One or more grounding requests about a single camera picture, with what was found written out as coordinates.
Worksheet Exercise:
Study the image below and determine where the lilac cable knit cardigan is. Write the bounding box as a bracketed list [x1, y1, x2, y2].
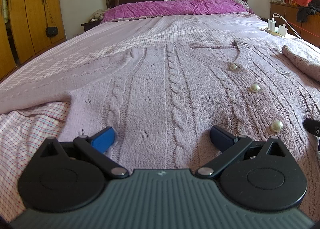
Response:
[1, 40, 319, 220]

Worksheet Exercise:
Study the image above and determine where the pink checkered bed sheet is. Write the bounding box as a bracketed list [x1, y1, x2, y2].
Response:
[1, 14, 319, 221]

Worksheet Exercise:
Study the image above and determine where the beige power strip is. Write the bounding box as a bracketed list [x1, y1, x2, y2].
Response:
[264, 28, 283, 37]

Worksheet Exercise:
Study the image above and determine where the white charger plug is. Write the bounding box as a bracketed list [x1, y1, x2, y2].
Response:
[267, 19, 276, 32]
[277, 24, 287, 37]

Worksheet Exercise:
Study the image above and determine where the wooden sideboard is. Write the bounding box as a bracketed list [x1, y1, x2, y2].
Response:
[270, 2, 320, 47]

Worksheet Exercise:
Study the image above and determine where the black garment on sideboard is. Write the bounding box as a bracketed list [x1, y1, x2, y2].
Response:
[297, 0, 320, 22]

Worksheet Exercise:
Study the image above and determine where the dark wooden nightstand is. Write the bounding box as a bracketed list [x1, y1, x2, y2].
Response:
[80, 19, 102, 32]

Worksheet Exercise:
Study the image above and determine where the small black handbag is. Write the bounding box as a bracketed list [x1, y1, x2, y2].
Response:
[42, 0, 59, 38]

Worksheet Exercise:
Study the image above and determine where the cloth on nightstand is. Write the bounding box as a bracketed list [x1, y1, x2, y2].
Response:
[88, 8, 108, 22]

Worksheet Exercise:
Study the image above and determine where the magenta quilt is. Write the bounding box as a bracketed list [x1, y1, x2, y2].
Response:
[103, 0, 253, 22]

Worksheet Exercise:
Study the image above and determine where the wooden wardrobe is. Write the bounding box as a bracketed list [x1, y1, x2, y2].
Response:
[1, 0, 66, 79]

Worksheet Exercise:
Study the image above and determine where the white charging cable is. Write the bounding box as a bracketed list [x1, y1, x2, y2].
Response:
[272, 13, 303, 40]

